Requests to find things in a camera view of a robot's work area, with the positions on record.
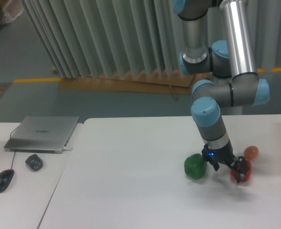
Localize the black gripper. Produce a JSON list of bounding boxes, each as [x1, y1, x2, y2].
[[202, 140, 249, 183]]

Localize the red bell pepper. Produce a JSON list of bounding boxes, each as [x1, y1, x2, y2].
[[230, 160, 252, 182]]

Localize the black computer mouse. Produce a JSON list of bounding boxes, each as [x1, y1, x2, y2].
[[0, 169, 15, 193]]

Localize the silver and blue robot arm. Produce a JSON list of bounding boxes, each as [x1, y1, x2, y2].
[[173, 0, 270, 183]]

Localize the green bell pepper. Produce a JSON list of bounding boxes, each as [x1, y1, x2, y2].
[[184, 154, 207, 180]]

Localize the brown egg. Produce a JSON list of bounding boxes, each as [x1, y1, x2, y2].
[[243, 146, 259, 160]]

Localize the brown cardboard sheet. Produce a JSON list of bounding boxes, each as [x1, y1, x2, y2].
[[58, 70, 203, 99]]

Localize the white usb plug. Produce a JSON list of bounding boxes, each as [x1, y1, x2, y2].
[[63, 147, 73, 151]]

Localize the grey folding curtain screen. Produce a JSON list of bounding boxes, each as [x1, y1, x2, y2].
[[21, 0, 281, 78]]

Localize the small black gadget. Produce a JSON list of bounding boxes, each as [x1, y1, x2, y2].
[[25, 154, 43, 172]]

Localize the silver closed laptop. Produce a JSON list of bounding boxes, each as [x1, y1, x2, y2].
[[4, 116, 79, 153]]

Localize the plastic wrapped cardboard boxes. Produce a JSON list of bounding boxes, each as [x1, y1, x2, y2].
[[0, 0, 24, 25]]

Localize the black mouse cable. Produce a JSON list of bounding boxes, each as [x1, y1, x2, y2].
[[0, 121, 21, 171]]

